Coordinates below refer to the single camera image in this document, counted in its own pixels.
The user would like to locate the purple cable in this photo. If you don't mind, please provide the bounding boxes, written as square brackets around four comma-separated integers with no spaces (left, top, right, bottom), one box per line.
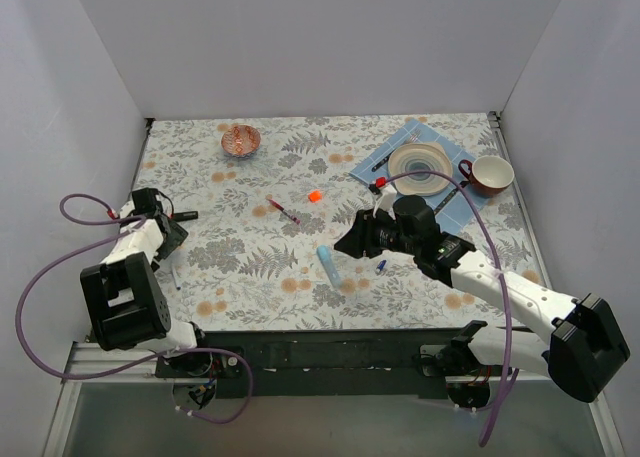
[382,170,520,448]
[15,193,255,425]

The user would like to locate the orange highlighter cap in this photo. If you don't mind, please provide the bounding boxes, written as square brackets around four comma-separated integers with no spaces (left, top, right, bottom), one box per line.
[308,191,322,202]

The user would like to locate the blue checked cloth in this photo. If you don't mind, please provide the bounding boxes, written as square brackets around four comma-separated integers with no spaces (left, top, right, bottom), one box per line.
[350,120,475,234]

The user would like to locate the pink pen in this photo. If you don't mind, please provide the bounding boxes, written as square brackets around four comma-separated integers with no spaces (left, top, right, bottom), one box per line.
[267,199,301,225]

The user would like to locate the light blue highlighter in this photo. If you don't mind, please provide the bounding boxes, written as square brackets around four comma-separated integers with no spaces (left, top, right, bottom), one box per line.
[316,245,342,288]

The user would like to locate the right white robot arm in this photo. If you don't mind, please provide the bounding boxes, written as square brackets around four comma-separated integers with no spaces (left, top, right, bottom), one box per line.
[334,196,630,403]

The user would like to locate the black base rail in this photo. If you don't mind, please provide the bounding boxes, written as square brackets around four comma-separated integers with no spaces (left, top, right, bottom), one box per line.
[149,321,511,408]

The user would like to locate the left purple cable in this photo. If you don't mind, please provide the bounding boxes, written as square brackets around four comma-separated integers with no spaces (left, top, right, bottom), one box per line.
[15,193,255,425]

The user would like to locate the red patterned small bowl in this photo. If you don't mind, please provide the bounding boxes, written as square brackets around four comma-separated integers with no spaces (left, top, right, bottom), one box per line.
[221,124,261,158]

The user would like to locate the black orange highlighter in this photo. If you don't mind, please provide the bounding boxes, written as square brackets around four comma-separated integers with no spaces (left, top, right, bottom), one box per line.
[171,211,199,222]

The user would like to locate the fork black handle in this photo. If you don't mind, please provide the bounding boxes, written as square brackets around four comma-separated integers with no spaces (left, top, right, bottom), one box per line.
[371,133,418,172]

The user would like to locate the knife black handle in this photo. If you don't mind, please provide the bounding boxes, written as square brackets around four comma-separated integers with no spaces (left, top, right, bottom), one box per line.
[434,181,469,215]

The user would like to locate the beige plate blue rings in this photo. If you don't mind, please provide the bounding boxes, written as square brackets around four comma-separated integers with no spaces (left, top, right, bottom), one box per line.
[387,141,452,198]

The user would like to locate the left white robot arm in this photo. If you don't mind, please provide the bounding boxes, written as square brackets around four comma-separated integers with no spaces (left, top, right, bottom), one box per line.
[80,188,213,377]

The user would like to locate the white blue marker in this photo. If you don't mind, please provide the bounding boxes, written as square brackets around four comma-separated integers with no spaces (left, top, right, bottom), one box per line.
[170,263,182,290]

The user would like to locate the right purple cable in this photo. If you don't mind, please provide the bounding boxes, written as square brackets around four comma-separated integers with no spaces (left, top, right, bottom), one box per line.
[382,170,520,448]

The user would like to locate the red white mug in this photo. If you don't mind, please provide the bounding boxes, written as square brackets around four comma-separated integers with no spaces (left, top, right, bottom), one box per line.
[458,156,515,197]

